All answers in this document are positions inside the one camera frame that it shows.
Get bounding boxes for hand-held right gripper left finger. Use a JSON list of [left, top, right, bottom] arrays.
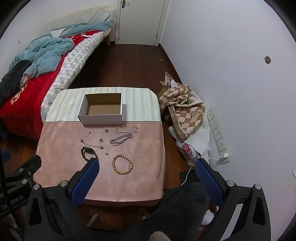
[[23, 158, 100, 241]]

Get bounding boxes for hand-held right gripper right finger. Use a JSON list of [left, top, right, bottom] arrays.
[[195, 158, 271, 241]]

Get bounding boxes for black bangle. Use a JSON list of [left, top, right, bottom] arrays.
[[81, 146, 99, 163]]

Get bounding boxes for wooden bead bracelet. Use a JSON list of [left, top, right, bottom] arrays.
[[112, 154, 134, 175]]

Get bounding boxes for thin pendant necklace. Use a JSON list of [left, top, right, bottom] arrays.
[[80, 131, 104, 149]]

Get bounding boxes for thick silver chain bracelet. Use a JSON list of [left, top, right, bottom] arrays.
[[110, 134, 133, 146]]

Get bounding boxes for white cardboard box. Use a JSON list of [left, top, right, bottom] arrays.
[[78, 93, 122, 126]]

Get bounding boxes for thin silver chain necklace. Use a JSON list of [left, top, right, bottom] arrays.
[[115, 126, 139, 135]]

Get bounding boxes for table with pink striped cloth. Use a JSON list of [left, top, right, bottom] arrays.
[[36, 87, 166, 207]]

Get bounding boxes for white bag with red print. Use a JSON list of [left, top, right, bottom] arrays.
[[169, 125, 212, 166]]

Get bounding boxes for bed with red blanket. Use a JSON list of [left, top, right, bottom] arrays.
[[0, 31, 100, 141]]

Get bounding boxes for dark fleece cloth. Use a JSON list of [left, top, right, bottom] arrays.
[[0, 60, 31, 106]]

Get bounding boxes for brown checkered cloth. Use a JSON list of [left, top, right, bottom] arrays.
[[158, 71, 206, 141]]

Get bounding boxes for grey white checkered mattress pad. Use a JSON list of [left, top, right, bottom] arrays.
[[41, 31, 111, 122]]

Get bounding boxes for blue quilt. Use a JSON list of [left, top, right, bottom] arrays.
[[9, 21, 112, 78]]

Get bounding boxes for pale pillow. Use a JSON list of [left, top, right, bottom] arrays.
[[46, 5, 111, 32]]

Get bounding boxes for white door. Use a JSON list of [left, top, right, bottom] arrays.
[[118, 0, 166, 45]]

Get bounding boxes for white charger cable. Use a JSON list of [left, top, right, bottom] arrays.
[[181, 156, 223, 186]]

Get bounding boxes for wooden bed frame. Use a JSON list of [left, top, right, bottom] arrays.
[[105, 20, 117, 45]]

